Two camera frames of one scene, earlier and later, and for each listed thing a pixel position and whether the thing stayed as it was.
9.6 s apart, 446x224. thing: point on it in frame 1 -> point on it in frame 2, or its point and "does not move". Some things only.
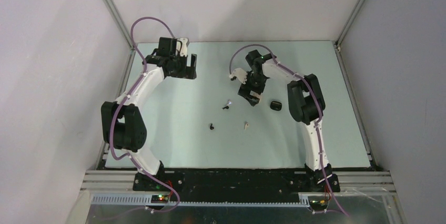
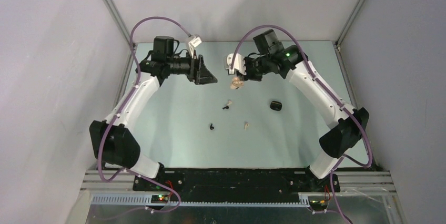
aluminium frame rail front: x=118 y=181 does not move
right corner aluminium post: x=357 y=9 does not move
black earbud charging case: x=276 y=105 does not move
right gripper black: x=247 y=87 -> x=249 y=76
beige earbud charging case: x=255 y=94 -> x=236 y=83
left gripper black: x=187 y=72 -> x=197 y=65
